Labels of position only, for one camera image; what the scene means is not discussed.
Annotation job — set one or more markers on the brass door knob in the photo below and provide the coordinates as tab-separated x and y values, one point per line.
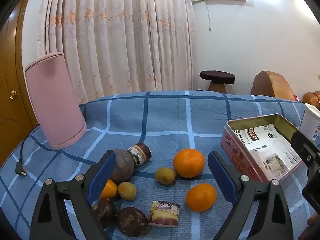
13	95

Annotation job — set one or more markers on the small orange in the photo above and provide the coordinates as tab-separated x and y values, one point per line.
110	188
200	197

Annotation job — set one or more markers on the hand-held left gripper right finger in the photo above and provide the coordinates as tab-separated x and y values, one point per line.
222	177

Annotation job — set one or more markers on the pink floral curtain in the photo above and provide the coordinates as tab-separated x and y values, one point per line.
120	42

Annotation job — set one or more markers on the wooden door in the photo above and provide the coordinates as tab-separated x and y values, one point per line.
10	130

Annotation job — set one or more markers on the pink floral cushion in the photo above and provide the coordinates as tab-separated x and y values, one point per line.
296	98

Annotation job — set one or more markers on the person's right hand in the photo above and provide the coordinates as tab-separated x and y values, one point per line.
313	226

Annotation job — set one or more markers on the white cup with cartoon print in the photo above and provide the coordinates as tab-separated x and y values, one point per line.
308	122

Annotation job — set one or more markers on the pink cylindrical appliance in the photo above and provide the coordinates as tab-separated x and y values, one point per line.
53	100

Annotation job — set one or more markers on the brown leather sofa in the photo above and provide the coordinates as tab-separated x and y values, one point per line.
311	98

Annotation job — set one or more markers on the cake piece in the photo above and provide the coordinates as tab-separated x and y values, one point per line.
164	214

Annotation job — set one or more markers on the blue checked blanket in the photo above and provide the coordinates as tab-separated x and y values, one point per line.
162	120

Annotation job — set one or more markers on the round dark-topped stool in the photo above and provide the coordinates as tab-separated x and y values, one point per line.
217	77

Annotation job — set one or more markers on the brown leather armchair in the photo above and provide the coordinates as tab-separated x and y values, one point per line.
272	85

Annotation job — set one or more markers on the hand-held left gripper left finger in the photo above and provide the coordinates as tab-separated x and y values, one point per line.
100	177

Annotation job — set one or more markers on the dark purple passion fruit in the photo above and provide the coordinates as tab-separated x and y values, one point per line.
105	212
132	221
123	166

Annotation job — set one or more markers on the printed paper sheet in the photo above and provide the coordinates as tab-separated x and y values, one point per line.
267	150

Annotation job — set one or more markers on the pink metal tin box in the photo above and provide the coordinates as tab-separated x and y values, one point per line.
247	163

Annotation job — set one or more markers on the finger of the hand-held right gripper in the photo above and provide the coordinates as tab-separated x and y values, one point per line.
305	147

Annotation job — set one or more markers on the large orange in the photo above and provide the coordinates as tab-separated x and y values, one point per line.
188	163

